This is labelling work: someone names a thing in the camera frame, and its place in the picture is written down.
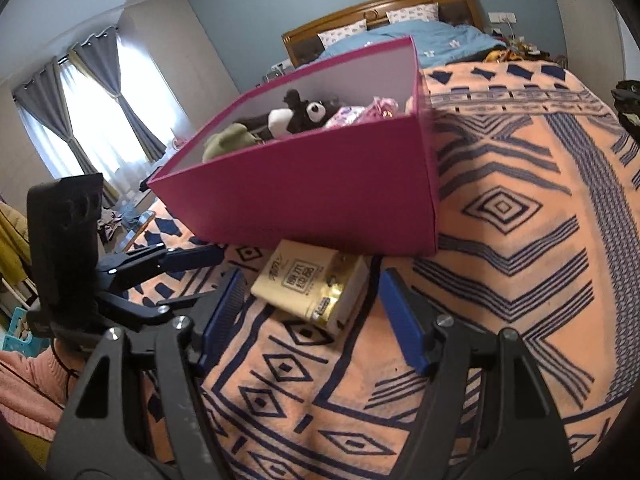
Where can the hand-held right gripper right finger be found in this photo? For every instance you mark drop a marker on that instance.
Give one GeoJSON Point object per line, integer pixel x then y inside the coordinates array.
{"type": "Point", "coordinates": [402, 320]}

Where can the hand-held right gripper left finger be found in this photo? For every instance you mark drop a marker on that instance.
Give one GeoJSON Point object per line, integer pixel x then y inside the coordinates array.
{"type": "Point", "coordinates": [222, 315]}

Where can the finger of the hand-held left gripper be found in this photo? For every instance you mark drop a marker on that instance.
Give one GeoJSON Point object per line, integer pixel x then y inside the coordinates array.
{"type": "Point", "coordinates": [150, 317]}
{"type": "Point", "coordinates": [165, 257]}

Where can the yellow tissue pack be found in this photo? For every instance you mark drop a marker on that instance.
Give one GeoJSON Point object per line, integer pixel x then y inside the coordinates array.
{"type": "Point", "coordinates": [310, 282]}

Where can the green plush toy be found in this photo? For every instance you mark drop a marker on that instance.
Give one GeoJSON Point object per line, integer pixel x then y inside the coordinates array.
{"type": "Point", "coordinates": [227, 142]}

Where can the magenta cardboard box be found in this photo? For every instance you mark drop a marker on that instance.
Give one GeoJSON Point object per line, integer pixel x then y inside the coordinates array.
{"type": "Point", "coordinates": [310, 190]}

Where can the dark grey plush toy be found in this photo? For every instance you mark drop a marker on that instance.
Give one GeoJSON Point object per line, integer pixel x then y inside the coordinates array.
{"type": "Point", "coordinates": [295, 112]}

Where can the pink floral packet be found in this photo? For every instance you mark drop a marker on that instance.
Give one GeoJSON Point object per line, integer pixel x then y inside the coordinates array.
{"type": "Point", "coordinates": [347, 116]}

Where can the bright pink plastic packet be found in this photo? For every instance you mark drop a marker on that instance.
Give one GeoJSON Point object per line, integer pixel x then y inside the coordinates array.
{"type": "Point", "coordinates": [384, 108]}

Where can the person's left forearm pink sleeve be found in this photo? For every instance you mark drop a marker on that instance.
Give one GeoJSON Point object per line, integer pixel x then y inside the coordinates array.
{"type": "Point", "coordinates": [25, 385]}

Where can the yellow coat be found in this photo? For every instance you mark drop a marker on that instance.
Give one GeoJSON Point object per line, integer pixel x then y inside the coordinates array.
{"type": "Point", "coordinates": [11, 245]}

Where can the teal plastic basket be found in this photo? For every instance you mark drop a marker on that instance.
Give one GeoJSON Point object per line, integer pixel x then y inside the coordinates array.
{"type": "Point", "coordinates": [17, 330]}

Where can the orange blue patterned blanket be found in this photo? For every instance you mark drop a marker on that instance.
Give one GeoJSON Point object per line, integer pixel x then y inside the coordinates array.
{"type": "Point", "coordinates": [500, 270]}

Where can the grey curtain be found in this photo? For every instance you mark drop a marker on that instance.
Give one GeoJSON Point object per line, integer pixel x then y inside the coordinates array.
{"type": "Point", "coordinates": [47, 115]}
{"type": "Point", "coordinates": [117, 90]}

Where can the wooden bed with blue duvet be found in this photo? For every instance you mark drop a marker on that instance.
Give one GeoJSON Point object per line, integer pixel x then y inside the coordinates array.
{"type": "Point", "coordinates": [320, 22]}

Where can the white patterned pillow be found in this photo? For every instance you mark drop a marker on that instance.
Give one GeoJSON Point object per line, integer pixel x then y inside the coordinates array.
{"type": "Point", "coordinates": [412, 12]}
{"type": "Point", "coordinates": [342, 35]}

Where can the yellow toy pile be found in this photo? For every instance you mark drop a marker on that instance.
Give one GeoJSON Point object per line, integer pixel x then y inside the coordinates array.
{"type": "Point", "coordinates": [510, 52]}

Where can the dark object at bedside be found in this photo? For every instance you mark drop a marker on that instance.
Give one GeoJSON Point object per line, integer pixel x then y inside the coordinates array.
{"type": "Point", "coordinates": [627, 105]}

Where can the white wall socket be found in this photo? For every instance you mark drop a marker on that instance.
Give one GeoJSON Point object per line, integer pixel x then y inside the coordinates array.
{"type": "Point", "coordinates": [501, 16]}

